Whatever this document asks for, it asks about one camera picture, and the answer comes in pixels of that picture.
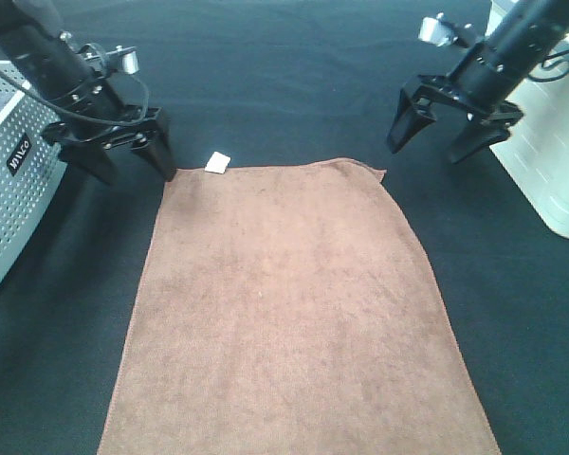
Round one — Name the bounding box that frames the grey perforated plastic basket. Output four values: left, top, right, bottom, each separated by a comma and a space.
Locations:
0, 40, 72, 306

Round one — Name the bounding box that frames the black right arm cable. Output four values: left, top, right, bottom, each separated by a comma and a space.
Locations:
525, 40, 569, 82

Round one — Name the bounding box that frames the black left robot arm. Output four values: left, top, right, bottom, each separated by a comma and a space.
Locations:
0, 1, 176, 184

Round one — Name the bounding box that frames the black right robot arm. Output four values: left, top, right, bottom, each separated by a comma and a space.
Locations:
387, 1, 569, 163

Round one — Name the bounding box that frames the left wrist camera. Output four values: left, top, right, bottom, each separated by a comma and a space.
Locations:
78, 43, 139, 78

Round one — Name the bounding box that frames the black table cloth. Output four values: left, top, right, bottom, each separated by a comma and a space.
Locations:
0, 1, 569, 454

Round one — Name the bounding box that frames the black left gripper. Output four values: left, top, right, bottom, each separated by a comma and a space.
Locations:
42, 84, 176, 185

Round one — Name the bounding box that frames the white towel label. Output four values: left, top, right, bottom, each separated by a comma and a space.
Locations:
204, 151, 231, 174

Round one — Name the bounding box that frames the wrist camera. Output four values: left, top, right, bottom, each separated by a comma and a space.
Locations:
78, 43, 139, 78
417, 13, 477, 48

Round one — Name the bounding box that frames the brown microfibre towel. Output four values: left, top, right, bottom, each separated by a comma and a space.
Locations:
99, 158, 499, 454

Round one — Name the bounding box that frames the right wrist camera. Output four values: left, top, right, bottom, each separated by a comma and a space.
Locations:
417, 13, 477, 48

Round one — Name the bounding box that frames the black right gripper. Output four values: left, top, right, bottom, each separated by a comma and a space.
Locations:
386, 75, 523, 163

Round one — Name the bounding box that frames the white plastic bin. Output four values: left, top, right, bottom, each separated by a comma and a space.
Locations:
483, 0, 569, 241

